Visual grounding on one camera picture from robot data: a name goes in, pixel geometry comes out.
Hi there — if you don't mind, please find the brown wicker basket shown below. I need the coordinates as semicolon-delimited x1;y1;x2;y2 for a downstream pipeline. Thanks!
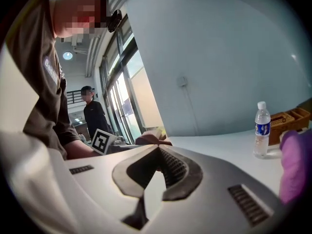
268;107;312;146

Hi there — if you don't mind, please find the clear plastic water bottle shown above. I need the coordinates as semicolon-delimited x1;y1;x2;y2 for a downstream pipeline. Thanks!
253;101;272;159

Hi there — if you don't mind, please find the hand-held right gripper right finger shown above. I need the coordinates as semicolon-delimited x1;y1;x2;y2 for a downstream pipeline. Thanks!
146;145;288;234

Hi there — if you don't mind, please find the dark red desk phone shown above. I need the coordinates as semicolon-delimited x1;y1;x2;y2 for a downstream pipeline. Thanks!
135;133;173;146

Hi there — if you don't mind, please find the person's left forearm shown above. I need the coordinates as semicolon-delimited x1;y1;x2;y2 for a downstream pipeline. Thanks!
63;138;102;161

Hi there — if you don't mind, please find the person's head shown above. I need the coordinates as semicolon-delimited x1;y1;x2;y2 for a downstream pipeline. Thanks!
52;0;109;39

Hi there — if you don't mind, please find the purple cloth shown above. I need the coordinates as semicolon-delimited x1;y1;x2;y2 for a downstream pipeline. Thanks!
278;129;312;206

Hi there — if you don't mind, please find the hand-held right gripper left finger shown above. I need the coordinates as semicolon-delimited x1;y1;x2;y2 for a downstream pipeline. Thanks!
65;144;160;234

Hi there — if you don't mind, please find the black window frame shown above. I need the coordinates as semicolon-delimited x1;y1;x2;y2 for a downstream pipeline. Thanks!
98;13;147;145

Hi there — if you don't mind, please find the dark railing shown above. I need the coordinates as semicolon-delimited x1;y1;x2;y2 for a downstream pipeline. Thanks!
66;88;96;105

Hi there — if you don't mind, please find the black head camera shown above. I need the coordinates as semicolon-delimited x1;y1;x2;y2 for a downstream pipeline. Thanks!
106;8;123;33

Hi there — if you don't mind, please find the person's brown shirt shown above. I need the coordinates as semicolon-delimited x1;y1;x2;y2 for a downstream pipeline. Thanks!
4;0;81;161

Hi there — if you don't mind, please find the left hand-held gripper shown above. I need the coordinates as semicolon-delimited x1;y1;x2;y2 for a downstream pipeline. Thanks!
91;128;137;156

